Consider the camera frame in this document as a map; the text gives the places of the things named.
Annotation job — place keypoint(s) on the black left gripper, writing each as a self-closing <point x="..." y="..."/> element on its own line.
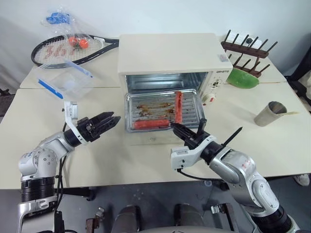
<point x="88" y="128"/>

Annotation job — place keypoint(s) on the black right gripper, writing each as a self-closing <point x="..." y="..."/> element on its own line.
<point x="195" y="139"/>

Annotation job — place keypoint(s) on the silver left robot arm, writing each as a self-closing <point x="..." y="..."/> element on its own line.
<point x="41" y="160"/>

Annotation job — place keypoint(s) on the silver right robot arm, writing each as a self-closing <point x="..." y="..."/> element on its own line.
<point x="245" y="177"/>

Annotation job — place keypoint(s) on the red sausage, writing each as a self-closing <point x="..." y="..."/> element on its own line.
<point x="178" y="106"/>
<point x="151" y="123"/>

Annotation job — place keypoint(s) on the white red oven knob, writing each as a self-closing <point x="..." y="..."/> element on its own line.
<point x="209" y="98"/>

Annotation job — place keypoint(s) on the glass oven door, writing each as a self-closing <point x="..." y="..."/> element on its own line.
<point x="155" y="138"/>

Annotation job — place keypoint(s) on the metal baking tray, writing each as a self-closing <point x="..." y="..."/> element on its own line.
<point x="155" y="106"/>

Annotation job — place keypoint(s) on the cream toaster oven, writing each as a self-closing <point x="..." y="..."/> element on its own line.
<point x="170" y="53"/>

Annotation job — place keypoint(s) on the clear box with blue clips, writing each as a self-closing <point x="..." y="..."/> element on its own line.
<point x="65" y="82"/>

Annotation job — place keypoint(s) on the green bowl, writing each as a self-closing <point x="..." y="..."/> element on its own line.
<point x="243" y="78"/>

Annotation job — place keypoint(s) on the grey cardboard tube cup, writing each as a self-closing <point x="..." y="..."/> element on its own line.
<point x="268" y="115"/>

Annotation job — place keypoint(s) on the orange tomato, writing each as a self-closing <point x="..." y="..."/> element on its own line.
<point x="72" y="40"/>
<point x="83" y="43"/>

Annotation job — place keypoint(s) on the black tennis racket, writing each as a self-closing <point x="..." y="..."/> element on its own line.
<point x="60" y="52"/>

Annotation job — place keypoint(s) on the dark rounded shape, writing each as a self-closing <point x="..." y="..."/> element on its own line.
<point x="128" y="219"/>
<point x="189" y="218"/>

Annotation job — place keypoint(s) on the metal table clamp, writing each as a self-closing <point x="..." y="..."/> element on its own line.
<point x="96" y="219"/>
<point x="223" y="216"/>

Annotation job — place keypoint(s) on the dark wooden peg rack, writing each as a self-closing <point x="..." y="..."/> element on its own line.
<point x="247" y="51"/>

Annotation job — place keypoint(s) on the clear plastic bag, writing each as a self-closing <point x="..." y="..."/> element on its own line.
<point x="65" y="29"/>

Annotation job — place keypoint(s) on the white socket box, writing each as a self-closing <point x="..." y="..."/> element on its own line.
<point x="239" y="36"/>

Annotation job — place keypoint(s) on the blue item in bag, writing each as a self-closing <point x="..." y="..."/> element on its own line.
<point x="57" y="19"/>

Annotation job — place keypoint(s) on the dark equipment at edge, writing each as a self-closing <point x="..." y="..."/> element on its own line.
<point x="301" y="77"/>

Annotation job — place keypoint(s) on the white shoe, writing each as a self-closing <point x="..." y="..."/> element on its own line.
<point x="303" y="180"/>

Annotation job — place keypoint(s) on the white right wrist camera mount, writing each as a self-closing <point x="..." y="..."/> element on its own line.
<point x="185" y="155"/>

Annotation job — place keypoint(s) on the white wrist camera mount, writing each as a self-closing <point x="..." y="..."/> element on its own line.
<point x="185" y="155"/>
<point x="71" y="110"/>

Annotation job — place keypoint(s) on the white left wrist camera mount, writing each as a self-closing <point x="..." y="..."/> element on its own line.
<point x="71" y="110"/>

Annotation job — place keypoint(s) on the black table bracket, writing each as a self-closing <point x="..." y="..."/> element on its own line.
<point x="77" y="193"/>

